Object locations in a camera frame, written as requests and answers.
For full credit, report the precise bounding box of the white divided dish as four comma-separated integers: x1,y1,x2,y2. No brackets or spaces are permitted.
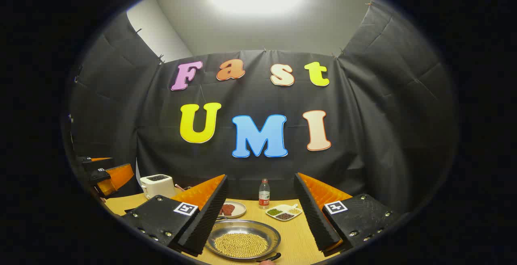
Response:
265,204,303,221

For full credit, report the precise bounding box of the heap of soybeans in pot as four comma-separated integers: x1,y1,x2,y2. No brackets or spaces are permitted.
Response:
213,233,269,258

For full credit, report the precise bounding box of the white toaster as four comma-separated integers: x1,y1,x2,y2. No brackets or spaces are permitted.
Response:
139,174,177,200

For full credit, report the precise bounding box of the clear plastic water bottle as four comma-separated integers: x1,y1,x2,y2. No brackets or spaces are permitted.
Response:
258,179,270,210

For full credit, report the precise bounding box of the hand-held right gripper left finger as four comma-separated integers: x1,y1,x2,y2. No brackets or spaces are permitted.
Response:
121,174,229,257

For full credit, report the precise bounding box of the steel pot with black handles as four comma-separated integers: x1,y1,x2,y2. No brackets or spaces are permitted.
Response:
205,216,282,263

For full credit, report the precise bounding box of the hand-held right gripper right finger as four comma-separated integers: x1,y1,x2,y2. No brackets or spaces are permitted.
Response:
294,172,400,252

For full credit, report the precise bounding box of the round white plate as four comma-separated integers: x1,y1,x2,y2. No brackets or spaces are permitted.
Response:
218,200,247,219

